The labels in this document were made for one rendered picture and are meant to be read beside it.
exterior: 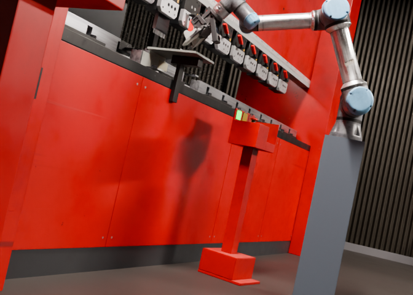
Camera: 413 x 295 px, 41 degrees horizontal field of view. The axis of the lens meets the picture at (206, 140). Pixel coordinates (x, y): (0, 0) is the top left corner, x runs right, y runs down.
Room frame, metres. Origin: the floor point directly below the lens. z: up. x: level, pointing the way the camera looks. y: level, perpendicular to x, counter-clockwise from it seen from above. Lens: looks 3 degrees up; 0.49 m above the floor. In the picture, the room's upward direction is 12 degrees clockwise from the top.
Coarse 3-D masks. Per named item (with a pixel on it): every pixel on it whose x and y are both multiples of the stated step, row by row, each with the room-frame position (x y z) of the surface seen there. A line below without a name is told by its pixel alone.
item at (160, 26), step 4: (156, 16) 2.55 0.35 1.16; (160, 16) 2.56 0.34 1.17; (156, 20) 2.55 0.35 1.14; (160, 20) 2.57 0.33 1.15; (164, 20) 2.59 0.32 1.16; (168, 20) 2.63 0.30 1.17; (156, 24) 2.55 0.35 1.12; (160, 24) 2.57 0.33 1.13; (164, 24) 2.60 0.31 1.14; (168, 24) 2.63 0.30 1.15; (156, 28) 2.55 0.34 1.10; (160, 28) 2.58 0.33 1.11; (164, 28) 2.61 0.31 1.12; (156, 32) 2.57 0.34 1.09; (160, 32) 2.60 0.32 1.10; (164, 32) 2.61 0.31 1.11; (160, 36) 2.61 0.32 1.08; (164, 36) 2.64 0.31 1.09
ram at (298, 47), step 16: (256, 0) 3.33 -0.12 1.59; (272, 0) 3.54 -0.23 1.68; (288, 0) 3.76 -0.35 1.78; (304, 0) 4.02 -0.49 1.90; (320, 0) 4.32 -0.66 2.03; (240, 32) 3.23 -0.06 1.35; (256, 32) 3.42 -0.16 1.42; (272, 32) 3.63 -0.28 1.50; (288, 32) 3.87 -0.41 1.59; (304, 32) 4.14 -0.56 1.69; (320, 32) 4.45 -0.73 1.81; (272, 48) 3.68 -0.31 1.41; (288, 48) 3.92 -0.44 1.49; (304, 48) 4.20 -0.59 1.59; (304, 64) 4.26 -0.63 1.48
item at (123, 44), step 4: (120, 40) 2.65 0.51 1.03; (120, 44) 2.64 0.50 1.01; (124, 44) 2.66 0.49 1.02; (128, 44) 2.71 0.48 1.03; (120, 48) 2.64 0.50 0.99; (124, 48) 2.67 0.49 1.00; (128, 48) 2.66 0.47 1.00; (132, 48) 2.64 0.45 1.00; (120, 52) 2.72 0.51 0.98; (124, 52) 2.70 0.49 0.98; (128, 52) 2.70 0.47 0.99
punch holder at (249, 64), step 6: (246, 42) 3.38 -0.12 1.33; (246, 48) 3.37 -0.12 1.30; (258, 48) 3.48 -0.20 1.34; (246, 54) 3.37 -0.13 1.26; (252, 54) 3.42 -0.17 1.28; (246, 60) 3.36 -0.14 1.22; (252, 60) 3.43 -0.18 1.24; (234, 66) 3.41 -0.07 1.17; (240, 66) 3.38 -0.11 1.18; (246, 66) 3.38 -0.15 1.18; (252, 66) 3.44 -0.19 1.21; (246, 72) 3.51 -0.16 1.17; (252, 72) 3.47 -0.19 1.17
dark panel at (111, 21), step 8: (72, 8) 2.76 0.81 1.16; (80, 16) 2.82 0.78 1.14; (88, 16) 2.87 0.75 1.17; (96, 16) 2.92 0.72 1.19; (104, 16) 2.98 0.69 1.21; (112, 16) 3.03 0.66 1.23; (120, 16) 3.09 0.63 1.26; (96, 24) 2.94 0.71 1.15; (104, 24) 2.99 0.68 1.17; (112, 24) 3.05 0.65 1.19; (120, 24) 3.11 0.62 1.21; (112, 32) 3.06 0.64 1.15; (120, 32) 3.12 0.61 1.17
